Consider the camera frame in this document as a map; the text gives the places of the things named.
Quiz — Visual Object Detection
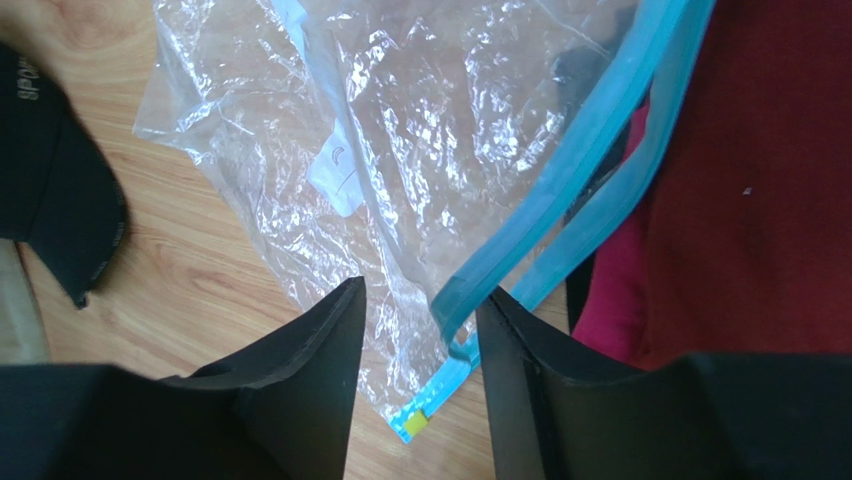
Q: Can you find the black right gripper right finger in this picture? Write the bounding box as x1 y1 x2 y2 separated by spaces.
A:
476 290 851 479

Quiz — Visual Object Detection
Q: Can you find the black baseball cap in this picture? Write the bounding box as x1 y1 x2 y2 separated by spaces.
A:
1 45 128 309

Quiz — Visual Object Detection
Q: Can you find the folded red cloth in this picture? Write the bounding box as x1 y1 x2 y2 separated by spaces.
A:
572 1 851 369

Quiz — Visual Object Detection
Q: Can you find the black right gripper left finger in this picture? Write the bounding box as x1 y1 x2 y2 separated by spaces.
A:
1 277 366 479

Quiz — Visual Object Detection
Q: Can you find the clear zip top bag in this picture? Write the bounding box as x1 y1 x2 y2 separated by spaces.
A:
134 1 714 442

